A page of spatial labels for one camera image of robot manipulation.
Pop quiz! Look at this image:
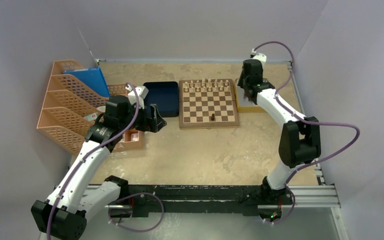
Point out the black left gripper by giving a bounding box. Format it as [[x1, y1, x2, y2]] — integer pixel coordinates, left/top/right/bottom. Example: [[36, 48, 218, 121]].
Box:
[[119, 101, 166, 133]]

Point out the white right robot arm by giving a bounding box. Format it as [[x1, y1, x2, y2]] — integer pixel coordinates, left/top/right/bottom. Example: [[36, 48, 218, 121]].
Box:
[[237, 58, 321, 204]]

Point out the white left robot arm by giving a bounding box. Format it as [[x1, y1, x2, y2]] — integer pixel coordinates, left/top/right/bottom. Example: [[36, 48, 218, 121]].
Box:
[[31, 95, 167, 240]]

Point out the row of light chess pieces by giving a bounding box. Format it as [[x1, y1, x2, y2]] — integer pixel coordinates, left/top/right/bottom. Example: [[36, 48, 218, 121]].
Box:
[[179, 78, 233, 93]]

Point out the wooden chess board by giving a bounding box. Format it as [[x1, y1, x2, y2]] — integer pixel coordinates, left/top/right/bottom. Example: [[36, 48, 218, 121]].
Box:
[[178, 80, 240, 130]]

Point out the gold metal tin tray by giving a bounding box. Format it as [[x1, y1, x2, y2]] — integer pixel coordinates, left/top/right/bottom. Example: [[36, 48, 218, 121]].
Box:
[[234, 78, 266, 113]]

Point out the orange plastic basket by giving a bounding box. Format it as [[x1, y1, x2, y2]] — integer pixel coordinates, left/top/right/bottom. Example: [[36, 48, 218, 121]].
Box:
[[107, 83, 147, 153]]

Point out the dark blue tin box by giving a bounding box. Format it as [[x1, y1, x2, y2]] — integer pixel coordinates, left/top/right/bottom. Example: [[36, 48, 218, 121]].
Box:
[[143, 81, 180, 119]]

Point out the blue folder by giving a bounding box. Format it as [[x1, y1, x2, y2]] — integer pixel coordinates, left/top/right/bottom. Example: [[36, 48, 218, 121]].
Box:
[[62, 67, 110, 98]]

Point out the orange plastic file rack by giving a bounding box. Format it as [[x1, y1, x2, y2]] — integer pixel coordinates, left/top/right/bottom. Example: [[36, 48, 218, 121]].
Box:
[[36, 59, 108, 154]]

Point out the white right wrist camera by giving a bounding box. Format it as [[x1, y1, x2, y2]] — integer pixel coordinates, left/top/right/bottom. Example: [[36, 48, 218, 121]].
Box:
[[250, 48, 267, 65]]

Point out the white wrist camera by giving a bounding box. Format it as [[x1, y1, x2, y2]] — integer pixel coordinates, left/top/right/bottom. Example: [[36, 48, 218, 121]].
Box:
[[250, 48, 267, 65], [125, 85, 149, 109]]

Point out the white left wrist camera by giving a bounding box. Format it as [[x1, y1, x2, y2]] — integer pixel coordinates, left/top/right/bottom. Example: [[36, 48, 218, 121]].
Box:
[[125, 85, 149, 109]]

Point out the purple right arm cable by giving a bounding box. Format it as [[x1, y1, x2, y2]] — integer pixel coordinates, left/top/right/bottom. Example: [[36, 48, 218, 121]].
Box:
[[250, 41, 361, 226]]

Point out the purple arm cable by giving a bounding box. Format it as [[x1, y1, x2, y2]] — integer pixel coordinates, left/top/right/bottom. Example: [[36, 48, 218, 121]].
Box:
[[250, 41, 361, 226], [46, 82, 141, 240]]

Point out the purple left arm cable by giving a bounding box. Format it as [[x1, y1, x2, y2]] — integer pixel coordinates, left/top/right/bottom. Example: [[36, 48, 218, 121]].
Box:
[[46, 82, 141, 240]]

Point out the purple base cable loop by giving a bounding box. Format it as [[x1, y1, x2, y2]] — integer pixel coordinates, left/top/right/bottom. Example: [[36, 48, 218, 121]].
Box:
[[107, 192, 165, 233]]

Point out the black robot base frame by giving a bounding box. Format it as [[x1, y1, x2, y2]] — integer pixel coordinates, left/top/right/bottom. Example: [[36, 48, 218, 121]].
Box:
[[111, 184, 293, 219]]

